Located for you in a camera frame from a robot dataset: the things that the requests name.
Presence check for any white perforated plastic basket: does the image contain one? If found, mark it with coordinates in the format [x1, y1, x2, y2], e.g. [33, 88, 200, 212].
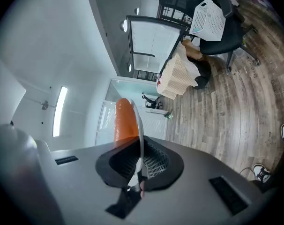
[189, 0, 226, 42]

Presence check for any black office chair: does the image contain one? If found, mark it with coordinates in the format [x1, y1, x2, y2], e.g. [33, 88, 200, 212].
[142, 92, 163, 110]
[199, 0, 261, 74]

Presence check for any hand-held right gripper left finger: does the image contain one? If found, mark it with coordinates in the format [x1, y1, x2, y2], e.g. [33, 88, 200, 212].
[95, 137, 142, 188]

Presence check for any orange carrot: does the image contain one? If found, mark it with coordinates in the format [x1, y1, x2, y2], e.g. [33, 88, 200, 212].
[114, 98, 140, 149]

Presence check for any round table with checked cloth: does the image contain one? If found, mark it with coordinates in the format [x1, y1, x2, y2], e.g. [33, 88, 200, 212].
[156, 43, 201, 100]

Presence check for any ceiling strip light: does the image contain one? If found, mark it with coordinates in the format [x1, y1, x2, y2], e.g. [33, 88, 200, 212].
[52, 86, 68, 138]

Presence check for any black white mini refrigerator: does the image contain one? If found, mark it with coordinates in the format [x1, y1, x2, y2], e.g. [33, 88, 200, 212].
[126, 15, 192, 75]

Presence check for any black table base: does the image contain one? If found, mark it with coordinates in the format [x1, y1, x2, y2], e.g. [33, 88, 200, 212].
[186, 55, 212, 90]

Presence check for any black railing with wooden rail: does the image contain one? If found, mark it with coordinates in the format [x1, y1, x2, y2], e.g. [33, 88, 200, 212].
[156, 3, 197, 24]

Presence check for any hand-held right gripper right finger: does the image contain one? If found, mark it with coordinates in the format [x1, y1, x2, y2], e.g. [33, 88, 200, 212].
[143, 136, 185, 192]

